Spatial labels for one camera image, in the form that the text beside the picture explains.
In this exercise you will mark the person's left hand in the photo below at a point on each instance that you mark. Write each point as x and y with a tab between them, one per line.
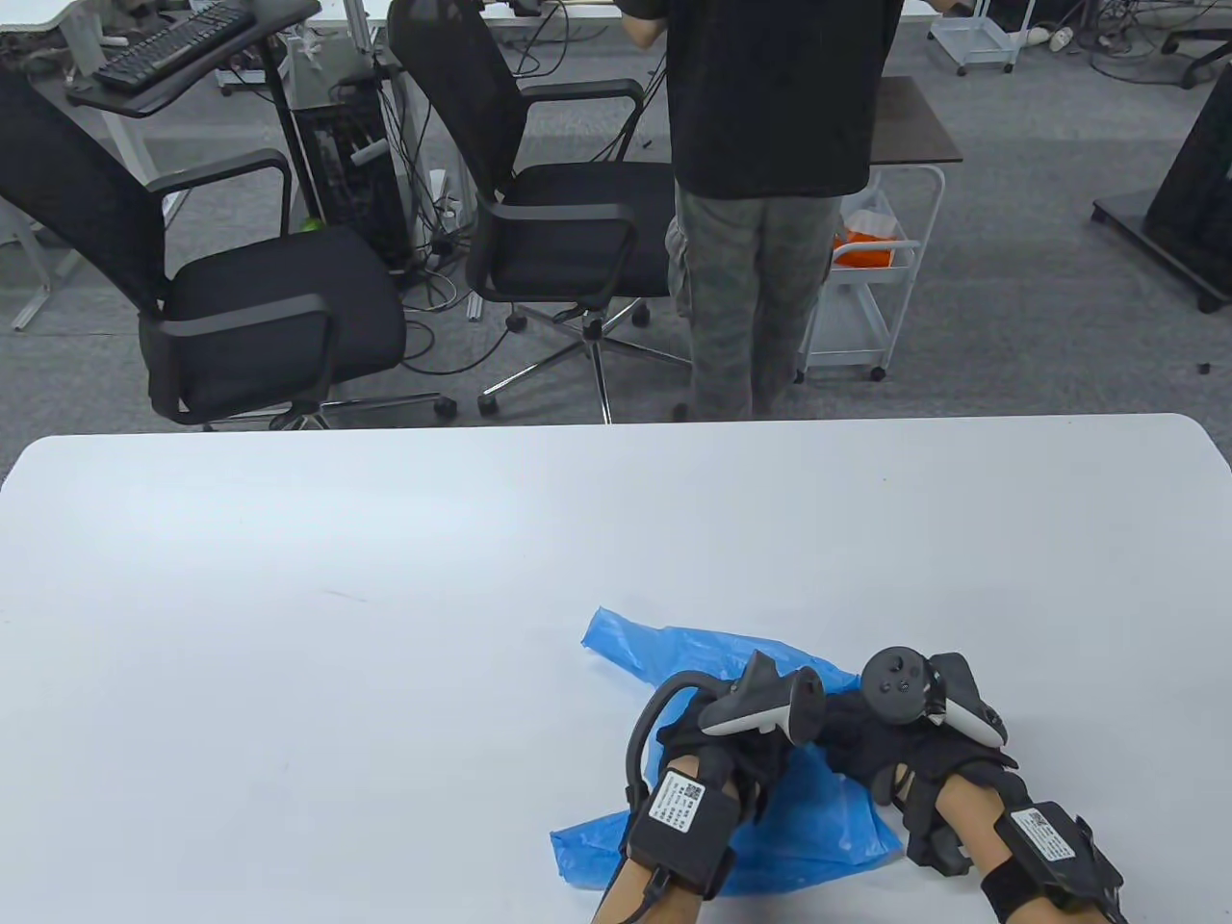
760	770

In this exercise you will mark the person's right hand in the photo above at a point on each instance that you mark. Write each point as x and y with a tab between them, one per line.
895	756

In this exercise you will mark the person's right fingers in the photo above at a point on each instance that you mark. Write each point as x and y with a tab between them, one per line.
852	741

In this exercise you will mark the person's left fingers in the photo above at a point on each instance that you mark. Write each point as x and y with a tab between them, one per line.
681	727

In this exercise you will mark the blue plastic bag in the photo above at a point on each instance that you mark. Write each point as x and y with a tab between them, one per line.
818	828

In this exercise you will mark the person's right forearm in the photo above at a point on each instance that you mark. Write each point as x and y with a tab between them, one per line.
972	818

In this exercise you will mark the black glove-mounted controller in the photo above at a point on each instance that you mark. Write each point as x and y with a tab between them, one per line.
895	683

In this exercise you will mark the grey glove-mounted controller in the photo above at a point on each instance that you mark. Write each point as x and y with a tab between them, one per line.
756	707

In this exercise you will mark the white rolling cart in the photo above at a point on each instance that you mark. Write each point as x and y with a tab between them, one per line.
866	318

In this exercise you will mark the orange item in cart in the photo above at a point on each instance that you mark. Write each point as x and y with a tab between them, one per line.
866	252

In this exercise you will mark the black mesh office chair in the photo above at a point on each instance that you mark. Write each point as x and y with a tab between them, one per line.
568	231
269	318

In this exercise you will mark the dark brown table top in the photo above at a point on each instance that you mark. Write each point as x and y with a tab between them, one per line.
919	120

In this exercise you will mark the black computer tower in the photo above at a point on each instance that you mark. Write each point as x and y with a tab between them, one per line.
351	183

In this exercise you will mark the black display stand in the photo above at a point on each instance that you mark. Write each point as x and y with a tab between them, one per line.
1193	183

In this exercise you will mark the black chair base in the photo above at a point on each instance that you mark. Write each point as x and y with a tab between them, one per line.
1203	53

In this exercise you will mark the black keyboard tray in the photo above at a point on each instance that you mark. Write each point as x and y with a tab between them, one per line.
269	29

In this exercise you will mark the black keyboard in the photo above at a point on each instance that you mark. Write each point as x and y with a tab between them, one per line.
173	43

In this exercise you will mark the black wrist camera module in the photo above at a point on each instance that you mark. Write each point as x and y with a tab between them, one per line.
679	833
1059	852

